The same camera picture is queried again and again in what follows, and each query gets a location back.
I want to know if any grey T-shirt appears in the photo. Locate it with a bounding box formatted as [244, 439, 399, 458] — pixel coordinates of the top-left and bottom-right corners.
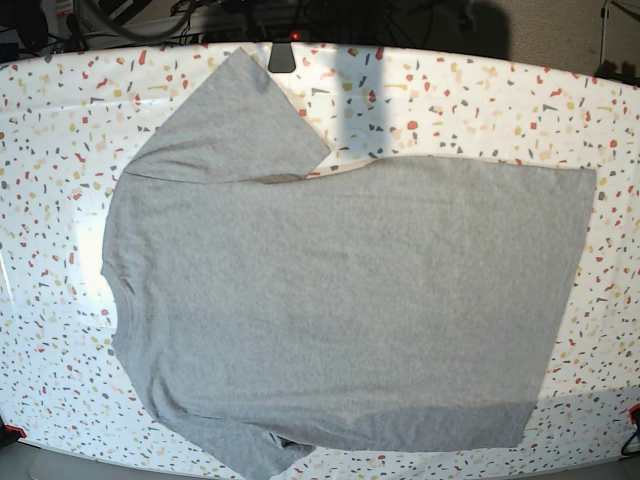
[102, 50, 596, 479]

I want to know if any black table clamp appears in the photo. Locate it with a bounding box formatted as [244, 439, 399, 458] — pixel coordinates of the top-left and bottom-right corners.
[268, 42, 296, 74]

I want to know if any red corner clamp left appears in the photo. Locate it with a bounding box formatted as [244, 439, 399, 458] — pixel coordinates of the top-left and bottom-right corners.
[0, 425, 26, 448]

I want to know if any red corner clamp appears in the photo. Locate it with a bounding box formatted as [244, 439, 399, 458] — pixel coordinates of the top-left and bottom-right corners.
[628, 404, 640, 430]
[0, 425, 26, 448]

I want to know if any red corner clamp right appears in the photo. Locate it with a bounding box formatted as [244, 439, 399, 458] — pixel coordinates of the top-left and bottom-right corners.
[628, 404, 640, 430]

